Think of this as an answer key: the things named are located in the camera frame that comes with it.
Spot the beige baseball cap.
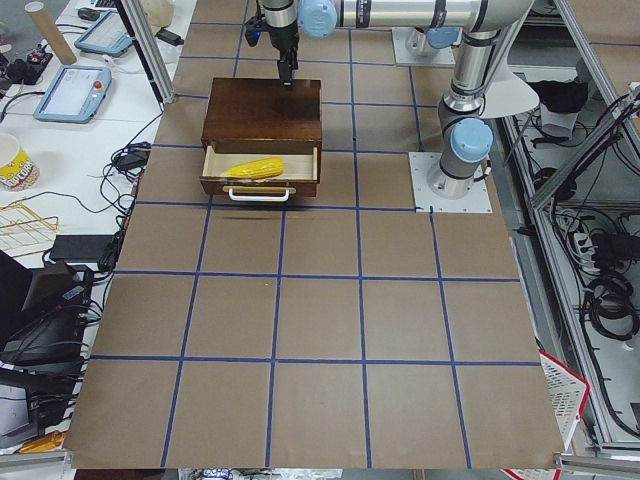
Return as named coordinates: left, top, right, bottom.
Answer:
left=142, top=0, right=175, bottom=29

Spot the white red plastic basket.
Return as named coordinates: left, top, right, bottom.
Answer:
left=539, top=350, right=590, bottom=451

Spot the teach pendant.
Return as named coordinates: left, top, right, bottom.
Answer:
left=74, top=11, right=132, bottom=57
left=33, top=66, right=112, bottom=124

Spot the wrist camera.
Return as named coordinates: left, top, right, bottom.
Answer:
left=244, top=13, right=264, bottom=48

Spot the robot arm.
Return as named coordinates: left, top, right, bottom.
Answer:
left=244, top=0, right=532, bottom=200

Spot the cardboard tube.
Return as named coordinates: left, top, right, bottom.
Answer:
left=24, top=1, right=77, bottom=65

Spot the gold wire rack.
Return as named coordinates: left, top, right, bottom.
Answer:
left=1, top=202, right=59, bottom=257

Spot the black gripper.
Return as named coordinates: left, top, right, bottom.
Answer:
left=267, top=20, right=299, bottom=89

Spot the dark wooden drawer cabinet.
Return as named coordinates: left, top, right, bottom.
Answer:
left=201, top=77, right=322, bottom=153

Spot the black power adapter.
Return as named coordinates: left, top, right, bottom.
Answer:
left=156, top=28, right=184, bottom=46

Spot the wooden drawer with white handle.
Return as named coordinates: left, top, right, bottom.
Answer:
left=200, top=142, right=321, bottom=202

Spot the far teach pendant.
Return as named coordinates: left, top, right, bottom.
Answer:
left=74, top=11, right=132, bottom=57

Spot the aluminium frame post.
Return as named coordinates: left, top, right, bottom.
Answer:
left=115, top=0, right=175, bottom=104

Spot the near teach pendant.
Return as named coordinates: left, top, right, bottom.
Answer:
left=33, top=66, right=112, bottom=124

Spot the yellow corn cob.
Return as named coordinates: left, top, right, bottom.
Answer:
left=221, top=157, right=285, bottom=180

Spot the paper popcorn cup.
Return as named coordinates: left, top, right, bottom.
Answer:
left=1, top=133, right=40, bottom=191

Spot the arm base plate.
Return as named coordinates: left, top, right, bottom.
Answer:
left=392, top=27, right=461, bottom=68
left=408, top=152, right=492, bottom=214

